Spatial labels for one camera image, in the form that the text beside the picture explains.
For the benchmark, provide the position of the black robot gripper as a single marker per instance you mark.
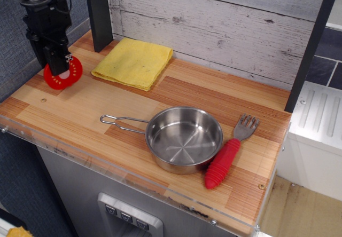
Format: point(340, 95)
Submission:
point(47, 22)

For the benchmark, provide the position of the red toy tomato slice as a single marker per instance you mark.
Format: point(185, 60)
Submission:
point(65, 79)

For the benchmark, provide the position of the yellow folded cloth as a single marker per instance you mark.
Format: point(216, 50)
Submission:
point(134, 63)

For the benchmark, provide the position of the clear acrylic table guard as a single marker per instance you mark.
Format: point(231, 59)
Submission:
point(79, 177)

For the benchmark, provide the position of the small steel pan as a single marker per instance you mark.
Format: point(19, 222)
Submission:
point(183, 140)

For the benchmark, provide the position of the grey dispenser button panel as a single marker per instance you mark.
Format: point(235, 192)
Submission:
point(122, 219)

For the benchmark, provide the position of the yellow sponge piece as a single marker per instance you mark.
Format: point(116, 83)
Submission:
point(18, 232)

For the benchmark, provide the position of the white toy sink unit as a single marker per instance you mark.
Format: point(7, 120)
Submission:
point(311, 153)

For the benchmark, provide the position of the dark grey left post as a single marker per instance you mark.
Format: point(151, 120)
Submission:
point(100, 22)

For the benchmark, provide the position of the dark grey post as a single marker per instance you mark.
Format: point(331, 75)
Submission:
point(100, 22)
point(313, 42)

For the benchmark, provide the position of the red handled metal fork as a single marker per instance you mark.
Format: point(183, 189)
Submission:
point(219, 167)

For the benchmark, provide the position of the dark grey right post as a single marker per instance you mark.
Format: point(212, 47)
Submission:
point(313, 42)

